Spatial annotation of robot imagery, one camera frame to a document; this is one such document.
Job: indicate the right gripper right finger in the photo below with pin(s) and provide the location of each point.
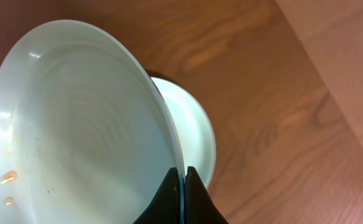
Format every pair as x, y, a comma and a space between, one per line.
199, 208

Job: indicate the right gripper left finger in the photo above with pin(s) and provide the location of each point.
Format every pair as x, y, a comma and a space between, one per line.
165, 205

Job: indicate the light blue plate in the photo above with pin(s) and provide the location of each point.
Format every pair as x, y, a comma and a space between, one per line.
194, 129
85, 135

